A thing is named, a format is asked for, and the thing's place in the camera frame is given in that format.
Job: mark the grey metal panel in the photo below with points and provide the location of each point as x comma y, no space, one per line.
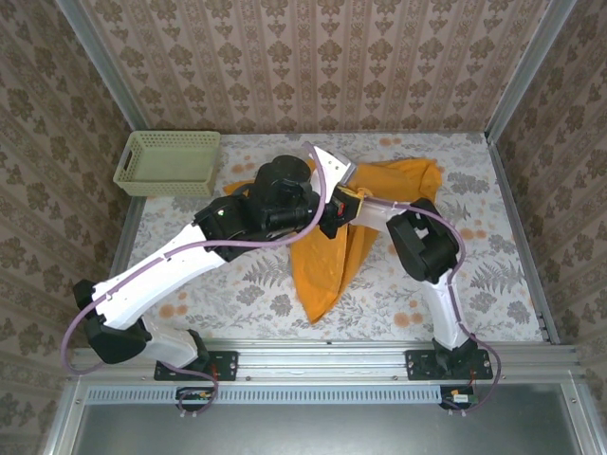
308,431

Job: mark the pale green plastic basket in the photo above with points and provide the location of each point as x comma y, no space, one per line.
166,163

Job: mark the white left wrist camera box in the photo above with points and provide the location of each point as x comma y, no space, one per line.
332,166

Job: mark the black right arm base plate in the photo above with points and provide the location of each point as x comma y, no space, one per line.
419,365

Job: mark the orange t-shirt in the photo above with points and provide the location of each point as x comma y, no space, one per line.
322,270

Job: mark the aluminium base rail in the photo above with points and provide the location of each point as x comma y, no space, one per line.
322,360

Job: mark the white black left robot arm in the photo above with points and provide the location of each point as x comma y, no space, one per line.
156,275

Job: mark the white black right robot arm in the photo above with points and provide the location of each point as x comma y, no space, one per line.
441,313

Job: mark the aluminium frame post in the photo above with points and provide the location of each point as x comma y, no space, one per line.
101,61
532,61

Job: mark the small electronics board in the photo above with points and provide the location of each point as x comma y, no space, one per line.
194,397
457,398

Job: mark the floral patterned tablecloth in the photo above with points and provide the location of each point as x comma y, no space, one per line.
379,303

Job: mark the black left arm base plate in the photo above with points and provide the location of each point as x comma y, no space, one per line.
223,365

